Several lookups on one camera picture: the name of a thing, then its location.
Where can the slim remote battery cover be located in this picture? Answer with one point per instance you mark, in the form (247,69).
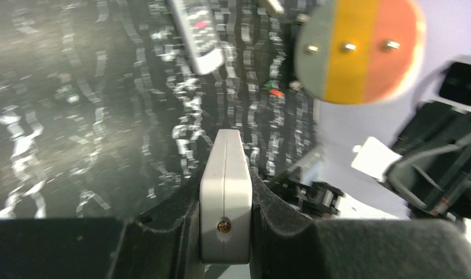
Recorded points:
(373,158)

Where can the slim white remote control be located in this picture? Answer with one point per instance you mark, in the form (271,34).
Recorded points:
(225,199)

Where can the white cylindrical container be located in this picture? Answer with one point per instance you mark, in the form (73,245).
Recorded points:
(360,52)

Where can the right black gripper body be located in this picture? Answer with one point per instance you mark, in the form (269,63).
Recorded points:
(429,121)

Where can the green black battery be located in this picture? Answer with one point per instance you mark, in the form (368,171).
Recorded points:
(271,84)

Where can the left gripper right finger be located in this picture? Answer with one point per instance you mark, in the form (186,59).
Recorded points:
(288,244)

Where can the red black battery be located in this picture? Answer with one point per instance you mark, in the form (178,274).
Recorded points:
(276,93)

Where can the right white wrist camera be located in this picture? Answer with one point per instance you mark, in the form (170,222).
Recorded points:
(455,89)

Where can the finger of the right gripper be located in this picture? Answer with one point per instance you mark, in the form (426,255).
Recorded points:
(434,174)

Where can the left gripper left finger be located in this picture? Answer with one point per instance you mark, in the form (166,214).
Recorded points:
(161,243)

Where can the grey remote control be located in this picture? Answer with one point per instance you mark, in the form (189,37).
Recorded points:
(195,23)

